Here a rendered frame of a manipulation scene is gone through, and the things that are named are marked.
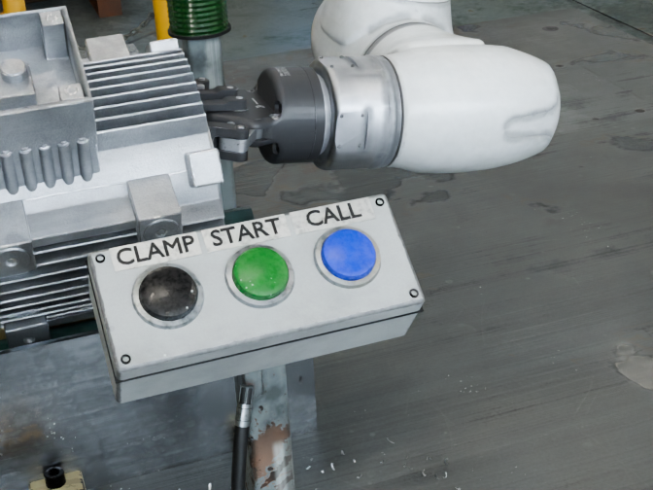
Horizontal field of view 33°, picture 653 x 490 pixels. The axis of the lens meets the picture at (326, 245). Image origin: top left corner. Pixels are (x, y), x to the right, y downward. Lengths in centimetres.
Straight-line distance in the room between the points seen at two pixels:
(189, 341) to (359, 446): 35
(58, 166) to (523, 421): 42
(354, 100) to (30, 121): 25
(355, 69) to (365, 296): 30
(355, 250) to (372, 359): 41
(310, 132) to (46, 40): 20
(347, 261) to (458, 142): 30
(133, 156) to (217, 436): 24
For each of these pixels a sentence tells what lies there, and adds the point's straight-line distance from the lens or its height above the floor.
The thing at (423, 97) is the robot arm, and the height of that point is 105.
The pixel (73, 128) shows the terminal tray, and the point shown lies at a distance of 75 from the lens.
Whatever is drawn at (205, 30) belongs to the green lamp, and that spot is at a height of 104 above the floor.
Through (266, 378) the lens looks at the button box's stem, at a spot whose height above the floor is 99.
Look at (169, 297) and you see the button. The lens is 58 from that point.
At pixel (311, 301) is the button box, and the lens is 59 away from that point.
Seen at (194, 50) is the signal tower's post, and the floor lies 102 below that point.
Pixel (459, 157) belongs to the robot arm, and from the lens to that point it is 89.
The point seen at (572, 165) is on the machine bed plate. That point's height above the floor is 80.
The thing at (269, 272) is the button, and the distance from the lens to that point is 59.
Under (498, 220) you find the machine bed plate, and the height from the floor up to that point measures 80.
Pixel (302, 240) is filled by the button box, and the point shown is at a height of 107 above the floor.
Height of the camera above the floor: 135
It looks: 28 degrees down
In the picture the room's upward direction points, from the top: 3 degrees counter-clockwise
